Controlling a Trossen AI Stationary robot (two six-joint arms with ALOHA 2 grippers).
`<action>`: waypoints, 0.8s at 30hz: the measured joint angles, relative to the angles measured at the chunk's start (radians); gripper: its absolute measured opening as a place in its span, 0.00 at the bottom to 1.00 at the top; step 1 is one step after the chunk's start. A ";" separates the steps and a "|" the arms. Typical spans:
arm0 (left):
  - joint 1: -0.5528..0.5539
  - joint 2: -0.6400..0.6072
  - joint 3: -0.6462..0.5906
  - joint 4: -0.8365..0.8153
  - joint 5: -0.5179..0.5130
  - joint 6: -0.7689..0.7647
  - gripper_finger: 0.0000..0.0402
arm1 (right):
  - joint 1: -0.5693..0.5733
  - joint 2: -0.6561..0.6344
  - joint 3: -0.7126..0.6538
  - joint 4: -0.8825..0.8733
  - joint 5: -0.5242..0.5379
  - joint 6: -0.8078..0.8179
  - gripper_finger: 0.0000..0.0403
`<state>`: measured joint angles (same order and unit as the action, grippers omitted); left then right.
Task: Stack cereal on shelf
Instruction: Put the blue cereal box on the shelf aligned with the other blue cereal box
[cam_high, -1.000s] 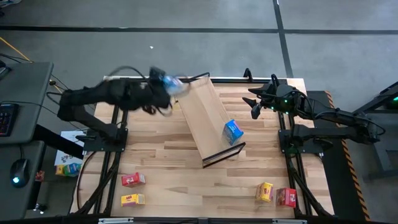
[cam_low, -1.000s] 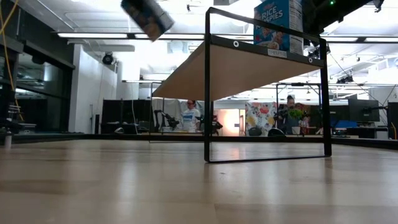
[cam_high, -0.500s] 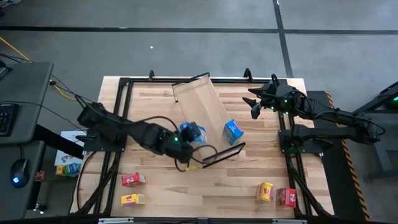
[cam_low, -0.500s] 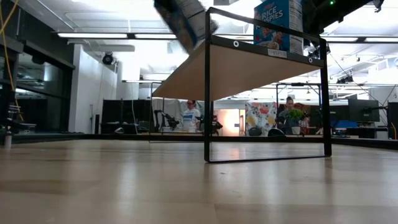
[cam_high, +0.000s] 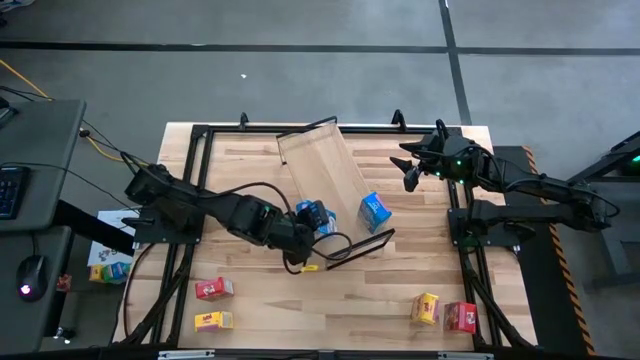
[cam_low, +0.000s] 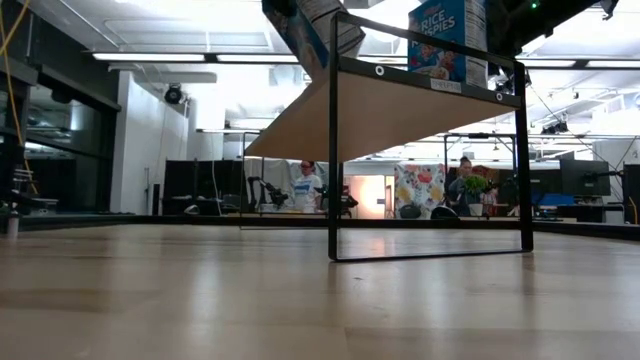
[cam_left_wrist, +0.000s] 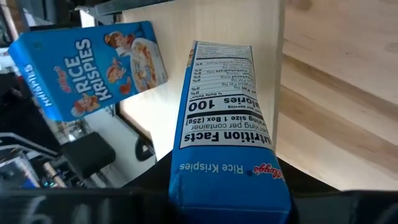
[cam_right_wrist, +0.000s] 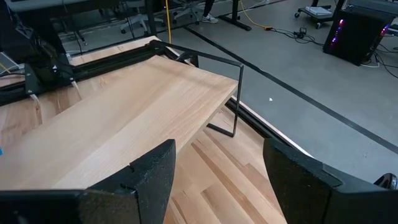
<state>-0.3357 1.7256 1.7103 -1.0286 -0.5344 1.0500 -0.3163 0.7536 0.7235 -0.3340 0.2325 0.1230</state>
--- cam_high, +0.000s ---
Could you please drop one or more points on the small green blue box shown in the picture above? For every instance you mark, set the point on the small green blue box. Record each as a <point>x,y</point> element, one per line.
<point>116,272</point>

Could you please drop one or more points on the small red box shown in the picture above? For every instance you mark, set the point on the small red box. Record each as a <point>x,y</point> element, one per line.
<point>63,283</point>

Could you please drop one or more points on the black desk foot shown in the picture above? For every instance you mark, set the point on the black desk foot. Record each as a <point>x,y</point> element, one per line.
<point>65,334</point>

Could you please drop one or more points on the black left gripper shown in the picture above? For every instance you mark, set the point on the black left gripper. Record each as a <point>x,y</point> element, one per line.
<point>314,214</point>

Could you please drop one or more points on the black metal stand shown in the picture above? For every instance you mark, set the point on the black metal stand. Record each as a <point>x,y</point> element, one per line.
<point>615,260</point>

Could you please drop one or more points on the wooden tray box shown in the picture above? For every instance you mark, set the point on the wooden tray box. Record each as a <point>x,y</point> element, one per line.
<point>320,165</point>

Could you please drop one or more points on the silver metal bracket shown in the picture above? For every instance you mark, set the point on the silver metal bracket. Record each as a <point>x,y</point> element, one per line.
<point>185,355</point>
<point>465,356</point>

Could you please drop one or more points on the red cereal box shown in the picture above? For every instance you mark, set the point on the red cereal box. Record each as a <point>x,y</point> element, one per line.
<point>460,317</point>
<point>214,289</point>

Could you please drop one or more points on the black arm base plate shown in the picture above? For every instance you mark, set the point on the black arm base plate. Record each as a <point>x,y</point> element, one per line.
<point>500,242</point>
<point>160,234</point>

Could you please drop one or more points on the black table clamp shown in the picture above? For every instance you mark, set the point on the black table clamp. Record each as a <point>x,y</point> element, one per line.
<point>398,120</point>
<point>243,120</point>

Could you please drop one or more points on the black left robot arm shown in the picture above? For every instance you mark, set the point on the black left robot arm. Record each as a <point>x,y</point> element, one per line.
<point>245,217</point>

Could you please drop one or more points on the yellow Corn Pops cereal box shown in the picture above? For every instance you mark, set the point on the yellow Corn Pops cereal box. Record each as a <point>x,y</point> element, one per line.
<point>425,309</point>
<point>213,321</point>

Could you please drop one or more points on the grey desk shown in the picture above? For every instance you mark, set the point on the grey desk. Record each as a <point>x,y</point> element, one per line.
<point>50,240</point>
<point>45,140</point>

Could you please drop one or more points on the black beam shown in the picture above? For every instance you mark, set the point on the black beam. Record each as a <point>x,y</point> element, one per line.
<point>95,230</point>

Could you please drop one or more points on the black metal table frame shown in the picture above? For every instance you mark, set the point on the black metal table frame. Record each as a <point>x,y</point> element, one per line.
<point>250,130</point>

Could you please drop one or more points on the person's shoe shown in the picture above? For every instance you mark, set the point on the person's shoe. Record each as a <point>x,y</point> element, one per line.
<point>15,4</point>

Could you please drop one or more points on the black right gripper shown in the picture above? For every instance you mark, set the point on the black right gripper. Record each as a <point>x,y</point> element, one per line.
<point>437,155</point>

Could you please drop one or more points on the black computer mouse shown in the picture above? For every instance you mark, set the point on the black computer mouse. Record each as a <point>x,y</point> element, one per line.
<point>32,275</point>

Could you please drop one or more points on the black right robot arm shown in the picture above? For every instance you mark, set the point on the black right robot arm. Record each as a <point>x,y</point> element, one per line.
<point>540,187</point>

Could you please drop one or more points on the black hazard striped floor mat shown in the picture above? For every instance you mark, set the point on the black hazard striped floor mat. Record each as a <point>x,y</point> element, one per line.
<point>540,300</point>

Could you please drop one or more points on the small yellow box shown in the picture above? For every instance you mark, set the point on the small yellow box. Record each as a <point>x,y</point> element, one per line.
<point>96,273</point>

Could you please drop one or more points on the black keyboard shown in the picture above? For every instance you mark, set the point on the black keyboard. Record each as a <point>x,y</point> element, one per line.
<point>12,192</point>

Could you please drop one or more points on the yellow tag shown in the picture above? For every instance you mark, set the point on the yellow tag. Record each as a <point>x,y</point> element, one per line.
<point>310,268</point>

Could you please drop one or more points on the blue Rice Krispies cereal box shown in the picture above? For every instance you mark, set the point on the blue Rice Krispies cereal box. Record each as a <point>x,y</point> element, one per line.
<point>330,225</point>
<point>374,212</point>

